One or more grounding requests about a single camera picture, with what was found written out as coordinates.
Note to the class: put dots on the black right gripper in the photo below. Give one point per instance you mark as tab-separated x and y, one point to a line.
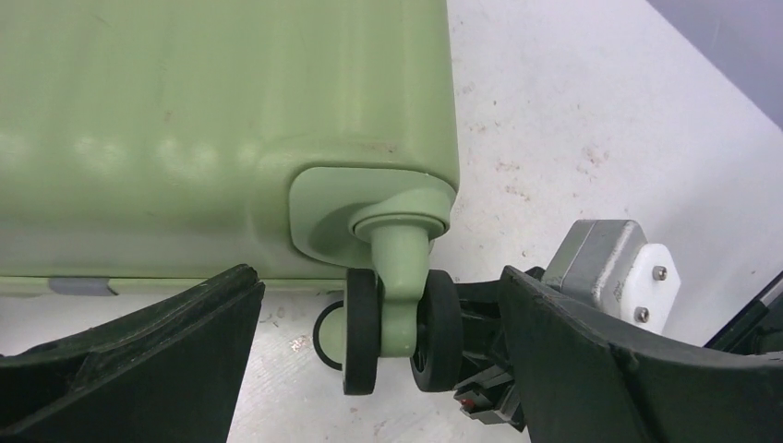
497	330

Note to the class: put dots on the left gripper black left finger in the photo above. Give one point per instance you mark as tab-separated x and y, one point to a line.
169	372

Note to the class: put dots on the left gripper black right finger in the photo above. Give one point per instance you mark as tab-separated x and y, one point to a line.
584	376

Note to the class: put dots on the green suitcase with blue lining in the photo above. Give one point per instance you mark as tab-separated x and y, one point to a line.
147	145

